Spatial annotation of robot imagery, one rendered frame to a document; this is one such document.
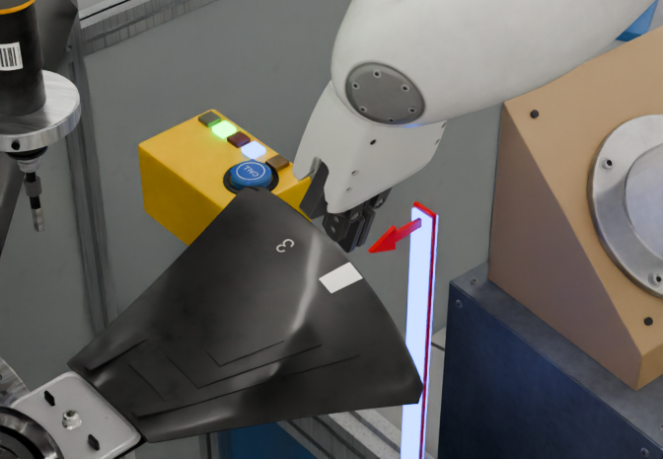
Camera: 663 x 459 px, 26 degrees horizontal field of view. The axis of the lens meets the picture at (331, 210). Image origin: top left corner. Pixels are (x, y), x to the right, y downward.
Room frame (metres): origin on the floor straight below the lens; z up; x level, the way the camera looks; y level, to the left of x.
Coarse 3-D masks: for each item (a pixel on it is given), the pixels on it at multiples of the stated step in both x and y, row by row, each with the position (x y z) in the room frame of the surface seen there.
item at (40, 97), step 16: (0, 16) 0.68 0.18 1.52; (16, 16) 0.68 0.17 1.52; (32, 16) 0.69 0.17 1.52; (0, 32) 0.68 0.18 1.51; (16, 32) 0.68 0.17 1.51; (32, 32) 0.69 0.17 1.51; (0, 48) 0.68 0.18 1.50; (16, 48) 0.68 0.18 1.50; (32, 48) 0.69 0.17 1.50; (0, 64) 0.68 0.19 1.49; (16, 64) 0.68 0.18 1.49; (32, 64) 0.68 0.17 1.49; (0, 80) 0.68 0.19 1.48; (16, 80) 0.68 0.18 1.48; (32, 80) 0.69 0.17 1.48; (0, 96) 0.68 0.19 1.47; (16, 96) 0.68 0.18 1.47; (32, 96) 0.68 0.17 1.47; (0, 112) 0.68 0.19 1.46; (16, 112) 0.68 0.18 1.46; (32, 112) 0.68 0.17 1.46
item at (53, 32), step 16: (48, 0) 0.87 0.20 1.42; (64, 0) 0.87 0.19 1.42; (48, 16) 0.86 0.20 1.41; (64, 16) 0.87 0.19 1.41; (48, 32) 0.85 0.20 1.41; (64, 32) 0.86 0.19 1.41; (48, 48) 0.84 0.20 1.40; (64, 48) 0.85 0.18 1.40; (48, 64) 0.83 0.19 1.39; (0, 160) 0.78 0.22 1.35; (16, 160) 0.78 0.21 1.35; (0, 176) 0.77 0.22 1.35; (16, 176) 0.77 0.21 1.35; (0, 192) 0.76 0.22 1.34; (16, 192) 0.76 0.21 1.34; (0, 208) 0.75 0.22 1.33; (0, 224) 0.74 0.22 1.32; (0, 240) 0.73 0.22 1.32; (0, 256) 0.73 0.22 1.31
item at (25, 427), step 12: (0, 408) 0.64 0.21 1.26; (12, 408) 0.64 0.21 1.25; (0, 420) 0.63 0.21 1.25; (12, 420) 0.63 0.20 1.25; (24, 420) 0.64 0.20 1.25; (0, 432) 0.63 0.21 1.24; (12, 432) 0.63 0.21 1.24; (24, 432) 0.63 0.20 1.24; (36, 432) 0.63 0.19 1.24; (0, 444) 0.63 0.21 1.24; (12, 444) 0.63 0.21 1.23; (24, 444) 0.63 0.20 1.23; (36, 444) 0.63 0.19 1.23; (48, 444) 0.63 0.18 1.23; (0, 456) 0.62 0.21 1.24; (12, 456) 0.62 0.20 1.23; (24, 456) 0.63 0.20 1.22; (36, 456) 0.63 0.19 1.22; (48, 456) 0.63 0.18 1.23; (60, 456) 0.63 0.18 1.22
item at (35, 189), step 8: (32, 176) 0.69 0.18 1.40; (24, 184) 0.69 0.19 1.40; (32, 184) 0.69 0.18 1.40; (40, 184) 0.70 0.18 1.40; (32, 192) 0.69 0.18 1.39; (40, 192) 0.69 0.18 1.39; (32, 200) 0.69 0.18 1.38; (32, 208) 0.69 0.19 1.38; (40, 208) 0.69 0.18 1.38; (40, 216) 0.69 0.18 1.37; (40, 224) 0.69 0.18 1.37
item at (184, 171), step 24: (192, 120) 1.22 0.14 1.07; (144, 144) 1.18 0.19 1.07; (168, 144) 1.18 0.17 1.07; (192, 144) 1.18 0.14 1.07; (216, 144) 1.18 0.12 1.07; (264, 144) 1.18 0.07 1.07; (144, 168) 1.17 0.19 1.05; (168, 168) 1.14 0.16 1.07; (192, 168) 1.14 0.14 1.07; (216, 168) 1.14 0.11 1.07; (288, 168) 1.14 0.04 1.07; (144, 192) 1.18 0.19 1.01; (168, 192) 1.14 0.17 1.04; (192, 192) 1.11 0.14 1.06; (216, 192) 1.10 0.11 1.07; (288, 192) 1.11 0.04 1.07; (168, 216) 1.15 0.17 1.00; (192, 216) 1.11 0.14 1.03; (192, 240) 1.12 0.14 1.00
